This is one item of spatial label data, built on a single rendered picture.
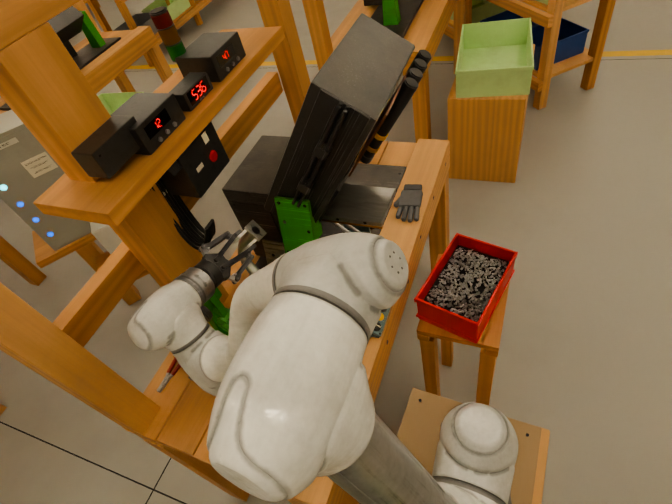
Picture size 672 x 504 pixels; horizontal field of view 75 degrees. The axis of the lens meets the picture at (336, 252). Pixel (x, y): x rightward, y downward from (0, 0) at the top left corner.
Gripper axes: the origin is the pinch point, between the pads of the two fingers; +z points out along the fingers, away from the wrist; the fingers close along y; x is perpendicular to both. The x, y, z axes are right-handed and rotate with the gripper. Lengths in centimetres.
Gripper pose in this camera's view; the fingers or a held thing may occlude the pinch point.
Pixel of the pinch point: (247, 238)
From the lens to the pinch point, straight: 124.1
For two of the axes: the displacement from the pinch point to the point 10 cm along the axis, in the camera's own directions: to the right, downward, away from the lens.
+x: -5.9, 4.6, 6.6
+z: 4.0, -5.4, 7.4
